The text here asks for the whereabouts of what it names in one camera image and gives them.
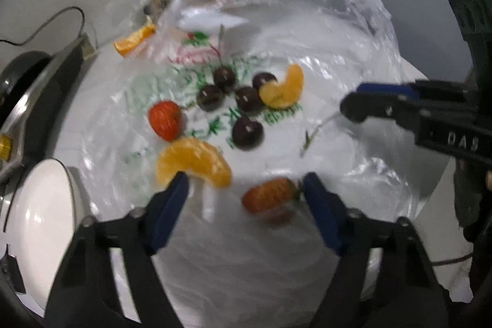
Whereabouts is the large mandarin segment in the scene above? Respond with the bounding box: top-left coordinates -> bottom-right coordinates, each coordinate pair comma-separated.
155,137 -> 232,188

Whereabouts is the red strawberry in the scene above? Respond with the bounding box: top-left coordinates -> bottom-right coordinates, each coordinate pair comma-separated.
241,177 -> 301,214
147,101 -> 182,141

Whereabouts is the small mandarin segment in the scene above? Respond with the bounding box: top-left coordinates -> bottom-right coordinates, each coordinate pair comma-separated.
259,64 -> 304,110

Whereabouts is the dark cherry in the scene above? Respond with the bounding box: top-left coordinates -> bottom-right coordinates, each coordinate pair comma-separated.
196,84 -> 224,112
252,72 -> 277,91
232,117 -> 264,150
234,87 -> 264,114
213,66 -> 237,93

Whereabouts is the cherry stem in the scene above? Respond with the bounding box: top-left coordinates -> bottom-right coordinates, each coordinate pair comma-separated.
300,113 -> 339,157

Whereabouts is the clear printed plastic bag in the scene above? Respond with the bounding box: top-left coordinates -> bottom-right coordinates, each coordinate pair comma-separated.
57,0 -> 450,328

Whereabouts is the white ceramic plate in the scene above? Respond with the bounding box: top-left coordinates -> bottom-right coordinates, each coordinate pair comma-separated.
6,158 -> 87,315

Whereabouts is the induction cooker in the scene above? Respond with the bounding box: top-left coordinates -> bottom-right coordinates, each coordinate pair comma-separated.
1,34 -> 94,183

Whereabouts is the orange peel piece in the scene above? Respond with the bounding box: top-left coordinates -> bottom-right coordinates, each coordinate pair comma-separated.
113,23 -> 156,57

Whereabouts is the steel cup in bag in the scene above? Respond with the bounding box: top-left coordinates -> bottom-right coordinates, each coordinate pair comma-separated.
140,0 -> 182,22

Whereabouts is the black wok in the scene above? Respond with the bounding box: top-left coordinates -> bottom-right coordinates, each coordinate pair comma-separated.
0,51 -> 52,125

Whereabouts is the black camera box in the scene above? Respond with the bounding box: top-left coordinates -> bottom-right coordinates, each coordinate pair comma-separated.
449,0 -> 491,87

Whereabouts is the black power cable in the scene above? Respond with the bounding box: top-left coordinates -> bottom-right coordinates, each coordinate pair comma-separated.
0,6 -> 87,47

